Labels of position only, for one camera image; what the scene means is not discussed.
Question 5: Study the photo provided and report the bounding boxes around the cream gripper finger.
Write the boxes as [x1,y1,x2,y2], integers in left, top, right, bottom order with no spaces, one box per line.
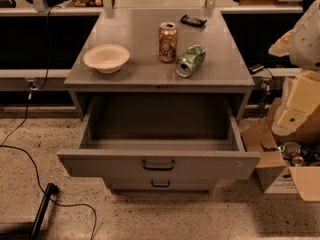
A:
[268,30,292,57]
[271,71,320,136]

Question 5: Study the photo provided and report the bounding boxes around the green soda can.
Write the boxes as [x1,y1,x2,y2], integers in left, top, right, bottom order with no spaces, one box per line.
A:
[176,45,206,78]

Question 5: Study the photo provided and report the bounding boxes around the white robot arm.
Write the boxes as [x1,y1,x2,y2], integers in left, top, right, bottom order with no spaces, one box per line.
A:
[269,0,320,136]

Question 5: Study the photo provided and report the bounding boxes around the open grey top drawer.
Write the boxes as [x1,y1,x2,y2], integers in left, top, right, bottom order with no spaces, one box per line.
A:
[58,93,261,182]

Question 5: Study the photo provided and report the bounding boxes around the gold soda can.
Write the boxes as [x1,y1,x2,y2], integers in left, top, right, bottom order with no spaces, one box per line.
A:
[159,22,178,63]

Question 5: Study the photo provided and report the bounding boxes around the grey metal drawer cabinet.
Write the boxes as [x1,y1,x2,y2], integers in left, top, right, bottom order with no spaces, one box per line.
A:
[63,7,256,194]

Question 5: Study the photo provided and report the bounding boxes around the closed grey lower drawer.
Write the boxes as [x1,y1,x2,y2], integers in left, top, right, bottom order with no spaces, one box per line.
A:
[103,177,217,192]

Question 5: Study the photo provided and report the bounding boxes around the small black power adapter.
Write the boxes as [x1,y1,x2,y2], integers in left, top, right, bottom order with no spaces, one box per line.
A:
[248,64,264,75]

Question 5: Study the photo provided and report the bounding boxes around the cans inside cardboard box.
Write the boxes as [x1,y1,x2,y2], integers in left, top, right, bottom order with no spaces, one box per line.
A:
[278,142,320,167]

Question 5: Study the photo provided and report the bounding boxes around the brown cardboard box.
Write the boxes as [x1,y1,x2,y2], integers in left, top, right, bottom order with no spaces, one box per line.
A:
[241,98,320,201]

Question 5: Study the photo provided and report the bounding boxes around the black remote control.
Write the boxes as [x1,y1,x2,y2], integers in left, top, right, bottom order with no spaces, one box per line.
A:
[181,15,207,28]

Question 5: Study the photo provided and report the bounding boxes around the white paper bowl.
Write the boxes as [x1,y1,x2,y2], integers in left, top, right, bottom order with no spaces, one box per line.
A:
[83,44,130,74]

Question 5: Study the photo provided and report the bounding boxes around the black metal floor stand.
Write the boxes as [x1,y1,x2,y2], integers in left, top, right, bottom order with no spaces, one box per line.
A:
[28,183,58,240]

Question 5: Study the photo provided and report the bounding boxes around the black top drawer handle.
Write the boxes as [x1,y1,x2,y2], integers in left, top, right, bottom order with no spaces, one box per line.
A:
[142,160,175,171]

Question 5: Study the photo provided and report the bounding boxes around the black drawer handle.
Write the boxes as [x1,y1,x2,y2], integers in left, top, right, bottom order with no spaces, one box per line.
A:
[142,160,175,171]
[150,180,170,188]

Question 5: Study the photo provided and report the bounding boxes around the black lower drawer handle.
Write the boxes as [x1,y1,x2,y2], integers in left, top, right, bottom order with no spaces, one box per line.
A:
[150,180,170,188]

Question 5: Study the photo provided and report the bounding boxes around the wall power outlet left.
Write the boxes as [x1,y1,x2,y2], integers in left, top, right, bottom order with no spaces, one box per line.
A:
[27,79,39,91]

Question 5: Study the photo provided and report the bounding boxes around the black floor cable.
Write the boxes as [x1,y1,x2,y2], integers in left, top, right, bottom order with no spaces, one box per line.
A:
[0,97,98,240]

